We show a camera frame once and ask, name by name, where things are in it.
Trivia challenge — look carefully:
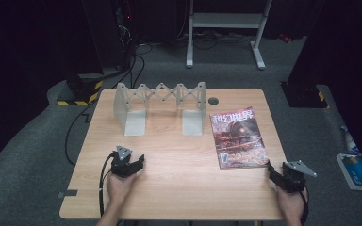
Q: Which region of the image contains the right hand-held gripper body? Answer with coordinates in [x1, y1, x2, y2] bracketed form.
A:
[276, 160, 318, 194]

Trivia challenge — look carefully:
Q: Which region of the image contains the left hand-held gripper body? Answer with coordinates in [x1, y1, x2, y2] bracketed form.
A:
[110, 145, 140, 179]

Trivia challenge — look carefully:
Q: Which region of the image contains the grey expandable book rack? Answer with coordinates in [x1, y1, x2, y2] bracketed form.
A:
[112, 81, 207, 137]

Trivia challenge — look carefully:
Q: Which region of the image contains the red illustrated magazine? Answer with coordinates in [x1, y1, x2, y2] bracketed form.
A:
[209, 105, 270, 171]

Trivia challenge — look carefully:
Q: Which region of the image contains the person's left hand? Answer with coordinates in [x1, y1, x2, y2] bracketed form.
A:
[106, 170, 140, 205]

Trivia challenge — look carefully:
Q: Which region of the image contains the person's right hand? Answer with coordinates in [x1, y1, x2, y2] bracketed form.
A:
[274, 184, 307, 221]

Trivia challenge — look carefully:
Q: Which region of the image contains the blue packet on floor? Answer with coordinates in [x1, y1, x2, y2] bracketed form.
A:
[336, 153, 362, 192]

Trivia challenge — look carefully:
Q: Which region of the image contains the black base with hazard stripes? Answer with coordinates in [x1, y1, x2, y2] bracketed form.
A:
[280, 81, 330, 109]
[56, 73, 104, 107]

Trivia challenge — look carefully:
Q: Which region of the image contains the dark equipment rack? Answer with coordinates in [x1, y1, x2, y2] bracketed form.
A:
[81, 0, 140, 73]

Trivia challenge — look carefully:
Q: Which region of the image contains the white metal stand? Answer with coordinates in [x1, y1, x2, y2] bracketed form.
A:
[186, 0, 273, 71]

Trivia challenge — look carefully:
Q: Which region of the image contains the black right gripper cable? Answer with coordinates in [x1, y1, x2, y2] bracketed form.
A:
[297, 184, 311, 226]

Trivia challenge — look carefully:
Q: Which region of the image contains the thin black floor cable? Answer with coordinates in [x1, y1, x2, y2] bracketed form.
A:
[64, 99, 100, 167]

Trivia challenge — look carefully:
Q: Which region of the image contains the black cable bundle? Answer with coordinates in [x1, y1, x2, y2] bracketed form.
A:
[116, 40, 155, 89]

